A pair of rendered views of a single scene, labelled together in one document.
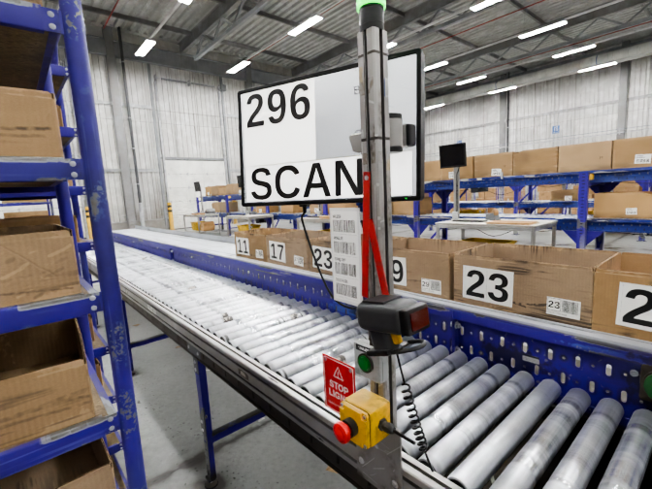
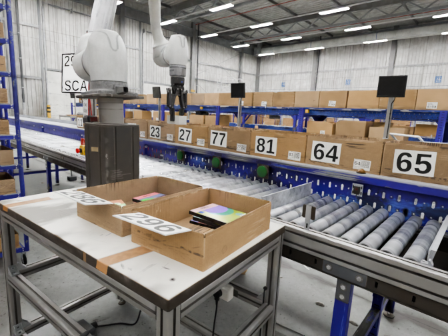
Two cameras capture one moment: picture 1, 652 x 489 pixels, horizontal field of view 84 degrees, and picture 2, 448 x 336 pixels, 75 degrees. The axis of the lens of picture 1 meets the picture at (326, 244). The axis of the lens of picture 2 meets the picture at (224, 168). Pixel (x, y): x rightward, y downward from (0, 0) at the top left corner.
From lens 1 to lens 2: 1.76 m
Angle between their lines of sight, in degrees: 8
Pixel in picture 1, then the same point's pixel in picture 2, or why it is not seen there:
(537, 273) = (165, 126)
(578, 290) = (172, 131)
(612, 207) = (315, 129)
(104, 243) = (15, 92)
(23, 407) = not seen: outside the picture
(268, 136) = (70, 70)
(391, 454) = not seen: hidden behind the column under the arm
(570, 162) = (300, 101)
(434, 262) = (143, 125)
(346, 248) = (85, 105)
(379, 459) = not seen: hidden behind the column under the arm
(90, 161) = (13, 73)
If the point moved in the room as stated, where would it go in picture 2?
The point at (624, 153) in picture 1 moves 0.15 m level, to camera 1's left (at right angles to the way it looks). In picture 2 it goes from (324, 99) to (317, 99)
